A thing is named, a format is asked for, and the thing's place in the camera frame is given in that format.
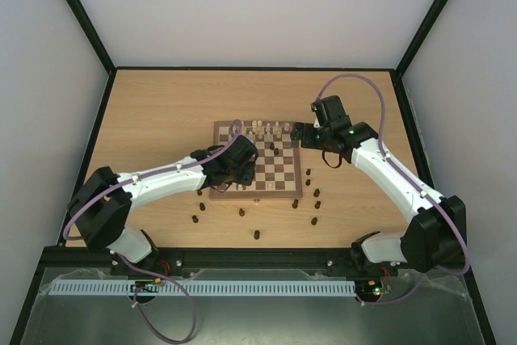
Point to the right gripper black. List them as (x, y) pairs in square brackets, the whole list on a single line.
[(304, 136)]

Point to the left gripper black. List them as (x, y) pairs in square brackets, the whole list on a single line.
[(248, 178)]

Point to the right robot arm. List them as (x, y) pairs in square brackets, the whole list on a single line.
[(432, 238)]

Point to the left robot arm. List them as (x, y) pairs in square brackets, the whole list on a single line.
[(99, 210)]

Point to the wooden chess board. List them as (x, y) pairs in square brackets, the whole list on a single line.
[(283, 170)]

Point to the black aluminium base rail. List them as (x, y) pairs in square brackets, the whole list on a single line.
[(181, 262)]

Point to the light blue cable duct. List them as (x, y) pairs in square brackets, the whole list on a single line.
[(205, 288)]

